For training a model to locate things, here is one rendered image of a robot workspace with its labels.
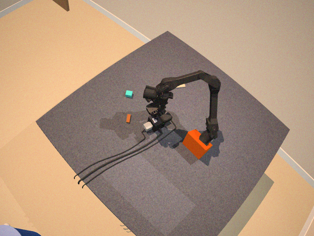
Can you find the turquoise block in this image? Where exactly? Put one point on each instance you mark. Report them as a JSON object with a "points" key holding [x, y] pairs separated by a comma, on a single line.
{"points": [[128, 94]]}

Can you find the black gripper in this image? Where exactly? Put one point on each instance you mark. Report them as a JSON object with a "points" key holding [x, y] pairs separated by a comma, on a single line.
{"points": [[164, 117]]}

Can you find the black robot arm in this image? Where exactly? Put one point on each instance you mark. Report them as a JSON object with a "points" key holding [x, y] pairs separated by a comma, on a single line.
{"points": [[167, 84]]}

